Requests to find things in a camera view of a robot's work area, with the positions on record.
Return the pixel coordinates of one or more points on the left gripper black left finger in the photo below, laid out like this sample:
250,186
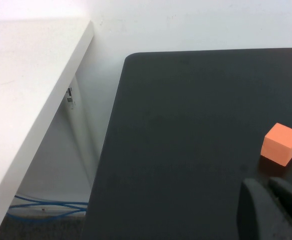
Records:
258,215

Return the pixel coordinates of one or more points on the orange foam cube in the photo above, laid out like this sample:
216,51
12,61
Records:
281,145

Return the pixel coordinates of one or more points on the barcode sticker label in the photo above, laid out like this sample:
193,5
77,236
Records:
70,98

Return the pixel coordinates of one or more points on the white side table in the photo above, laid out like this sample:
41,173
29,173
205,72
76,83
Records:
18,100

